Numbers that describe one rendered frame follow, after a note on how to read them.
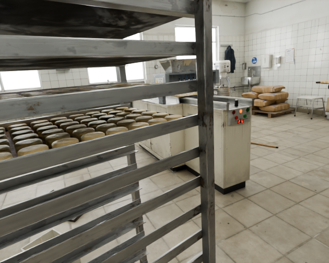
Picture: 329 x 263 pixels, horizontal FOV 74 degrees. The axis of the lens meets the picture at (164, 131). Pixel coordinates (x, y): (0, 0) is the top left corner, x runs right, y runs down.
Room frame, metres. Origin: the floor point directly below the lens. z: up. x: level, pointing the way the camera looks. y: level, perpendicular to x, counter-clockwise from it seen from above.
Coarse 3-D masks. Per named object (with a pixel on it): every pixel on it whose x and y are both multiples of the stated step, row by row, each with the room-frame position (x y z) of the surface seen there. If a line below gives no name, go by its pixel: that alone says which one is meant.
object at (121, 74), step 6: (120, 72) 0.91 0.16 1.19; (120, 78) 0.91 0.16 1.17; (126, 102) 0.92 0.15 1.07; (132, 144) 0.92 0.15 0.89; (132, 156) 0.91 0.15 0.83; (132, 162) 0.91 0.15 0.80; (138, 192) 0.92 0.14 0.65; (132, 198) 0.92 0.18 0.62; (138, 198) 0.92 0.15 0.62; (138, 228) 0.91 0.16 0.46; (144, 258) 0.91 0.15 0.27
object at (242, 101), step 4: (196, 96) 2.74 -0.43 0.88; (216, 96) 2.39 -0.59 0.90; (220, 96) 2.35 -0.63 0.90; (216, 100) 2.39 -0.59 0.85; (220, 100) 2.33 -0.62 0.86; (224, 100) 2.27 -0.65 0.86; (228, 100) 2.22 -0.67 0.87; (232, 100) 2.16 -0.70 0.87; (240, 100) 2.07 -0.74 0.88; (244, 100) 2.02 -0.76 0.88; (248, 100) 1.98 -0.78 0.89; (252, 100) 1.94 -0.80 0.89; (244, 104) 2.02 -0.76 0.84; (248, 104) 1.98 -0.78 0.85; (252, 104) 1.95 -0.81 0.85
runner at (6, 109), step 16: (192, 80) 0.56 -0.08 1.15; (48, 96) 0.36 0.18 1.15; (64, 96) 0.38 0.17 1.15; (80, 96) 0.39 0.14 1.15; (96, 96) 0.41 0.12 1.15; (112, 96) 0.43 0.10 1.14; (128, 96) 0.45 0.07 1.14; (144, 96) 0.47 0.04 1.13; (160, 96) 0.50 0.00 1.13; (0, 112) 0.32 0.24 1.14; (16, 112) 0.33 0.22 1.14; (32, 112) 0.35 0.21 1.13; (48, 112) 0.36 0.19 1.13
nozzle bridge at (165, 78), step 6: (180, 72) 2.47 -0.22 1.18; (186, 72) 2.50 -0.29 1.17; (192, 72) 2.53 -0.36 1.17; (216, 72) 2.68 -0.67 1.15; (156, 78) 2.60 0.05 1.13; (162, 78) 2.45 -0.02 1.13; (168, 78) 2.41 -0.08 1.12; (174, 78) 2.53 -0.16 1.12; (180, 78) 2.57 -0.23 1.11; (186, 78) 2.60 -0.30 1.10; (192, 78) 2.63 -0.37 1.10; (216, 78) 2.68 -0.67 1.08; (162, 102) 2.49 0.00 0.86
